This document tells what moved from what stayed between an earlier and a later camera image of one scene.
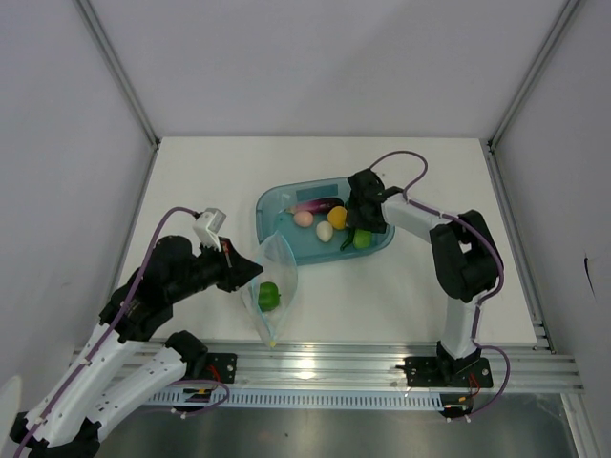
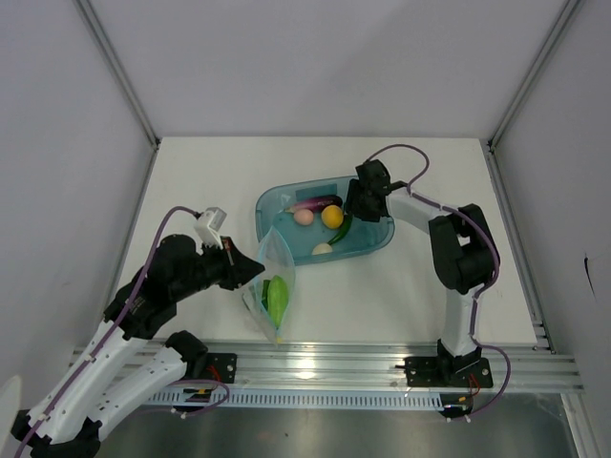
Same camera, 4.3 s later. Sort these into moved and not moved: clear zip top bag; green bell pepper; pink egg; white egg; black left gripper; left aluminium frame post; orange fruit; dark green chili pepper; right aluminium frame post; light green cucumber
Moved: orange fruit; white egg; dark green chili pepper; light green cucumber
Not moved: clear zip top bag; right aluminium frame post; pink egg; black left gripper; green bell pepper; left aluminium frame post
